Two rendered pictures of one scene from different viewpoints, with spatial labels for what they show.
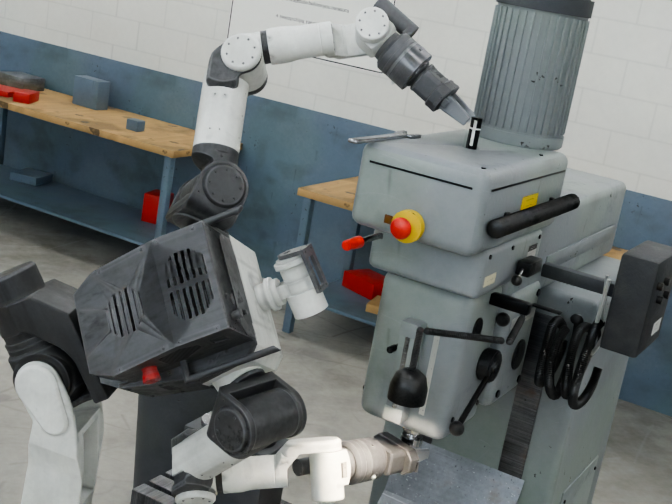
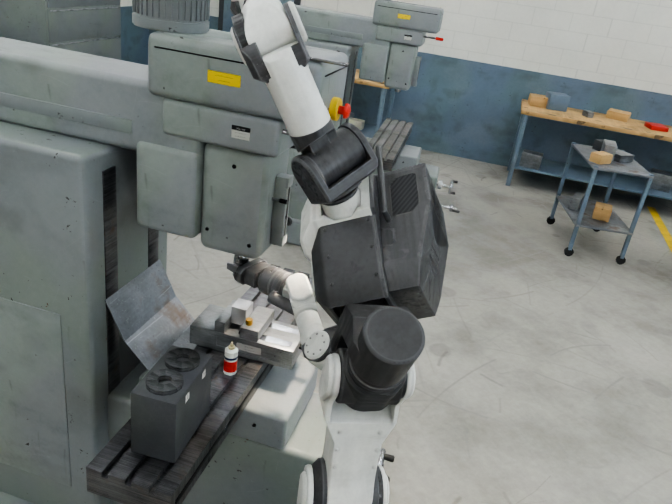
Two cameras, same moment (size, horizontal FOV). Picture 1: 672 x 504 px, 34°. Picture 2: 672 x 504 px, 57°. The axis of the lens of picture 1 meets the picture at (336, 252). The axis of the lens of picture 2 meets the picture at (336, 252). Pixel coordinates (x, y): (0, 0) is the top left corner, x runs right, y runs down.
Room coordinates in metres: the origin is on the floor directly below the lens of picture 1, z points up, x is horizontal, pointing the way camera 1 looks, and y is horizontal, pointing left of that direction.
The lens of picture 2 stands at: (2.32, 1.48, 2.12)
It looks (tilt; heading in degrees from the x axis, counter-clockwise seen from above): 25 degrees down; 255
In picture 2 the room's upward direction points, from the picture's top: 8 degrees clockwise
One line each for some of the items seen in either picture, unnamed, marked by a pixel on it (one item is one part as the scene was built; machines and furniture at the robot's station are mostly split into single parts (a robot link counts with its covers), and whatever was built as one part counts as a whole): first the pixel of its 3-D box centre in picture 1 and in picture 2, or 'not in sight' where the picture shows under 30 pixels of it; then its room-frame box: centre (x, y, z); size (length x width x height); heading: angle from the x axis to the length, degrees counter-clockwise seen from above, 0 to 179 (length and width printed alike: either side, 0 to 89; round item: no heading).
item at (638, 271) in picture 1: (643, 298); not in sight; (2.27, -0.66, 1.62); 0.20 x 0.09 x 0.21; 153
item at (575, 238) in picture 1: (531, 226); (92, 96); (2.60, -0.45, 1.66); 0.80 x 0.23 x 0.20; 153
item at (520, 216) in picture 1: (535, 213); not in sight; (2.12, -0.37, 1.79); 0.45 x 0.04 x 0.04; 153
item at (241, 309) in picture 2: not in sight; (241, 312); (2.14, -0.26, 1.05); 0.06 x 0.05 x 0.06; 64
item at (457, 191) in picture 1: (465, 185); (250, 72); (2.17, -0.23, 1.81); 0.47 x 0.26 x 0.16; 153
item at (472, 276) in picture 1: (458, 246); (237, 119); (2.19, -0.25, 1.68); 0.34 x 0.24 x 0.10; 153
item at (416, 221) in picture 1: (407, 226); (335, 109); (1.95, -0.12, 1.76); 0.06 x 0.02 x 0.06; 63
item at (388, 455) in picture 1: (377, 457); (263, 277); (2.09, -0.16, 1.23); 0.13 x 0.12 x 0.10; 42
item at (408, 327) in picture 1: (404, 370); (281, 210); (2.06, -0.17, 1.45); 0.04 x 0.04 x 0.21; 63
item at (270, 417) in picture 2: not in sight; (232, 382); (2.15, -0.23, 0.79); 0.50 x 0.35 x 0.12; 153
